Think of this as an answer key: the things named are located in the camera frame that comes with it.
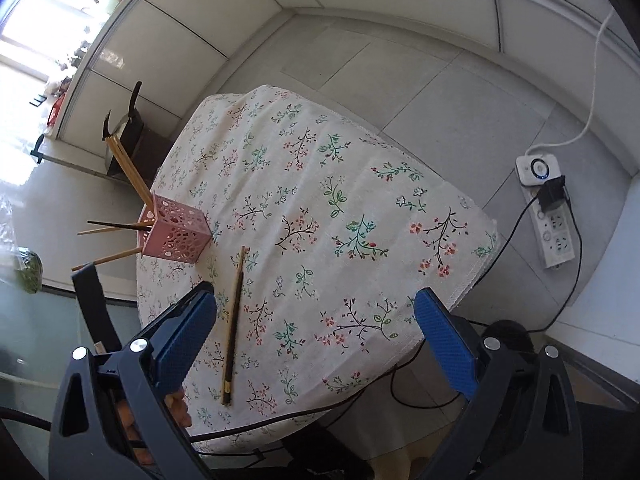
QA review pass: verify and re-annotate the dark black chopstick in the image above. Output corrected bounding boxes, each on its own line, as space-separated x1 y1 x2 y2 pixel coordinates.
87 220 153 231

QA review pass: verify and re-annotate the person's left hand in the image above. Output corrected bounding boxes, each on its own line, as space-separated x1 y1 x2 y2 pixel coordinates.
117 388 194 466

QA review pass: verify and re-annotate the plastic bag of greens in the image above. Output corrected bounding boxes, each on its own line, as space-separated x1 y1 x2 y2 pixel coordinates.
0 197 43 294

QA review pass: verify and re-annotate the pink perforated utensil basket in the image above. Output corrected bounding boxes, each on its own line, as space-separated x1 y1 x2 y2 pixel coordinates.
137 194 212 263

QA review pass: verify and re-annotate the brown stool under wok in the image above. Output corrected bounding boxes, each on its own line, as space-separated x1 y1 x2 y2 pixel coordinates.
115 127 172 185

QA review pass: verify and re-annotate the black wok with lid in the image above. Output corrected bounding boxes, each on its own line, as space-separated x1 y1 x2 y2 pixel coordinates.
102 80 144 158

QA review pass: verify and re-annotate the floral tablecloth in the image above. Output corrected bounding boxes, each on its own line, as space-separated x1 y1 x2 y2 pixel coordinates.
137 86 499 453

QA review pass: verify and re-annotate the red basket on counter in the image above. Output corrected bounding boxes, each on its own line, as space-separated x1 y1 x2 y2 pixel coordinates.
47 96 65 128

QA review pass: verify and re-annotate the white power strip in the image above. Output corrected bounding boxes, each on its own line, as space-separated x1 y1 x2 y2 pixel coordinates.
515 154 575 269

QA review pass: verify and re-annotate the black cable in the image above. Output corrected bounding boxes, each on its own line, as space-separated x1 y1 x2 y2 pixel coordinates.
188 173 586 461

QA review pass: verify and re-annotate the white power cable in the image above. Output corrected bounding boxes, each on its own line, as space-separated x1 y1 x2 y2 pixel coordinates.
524 6 616 158

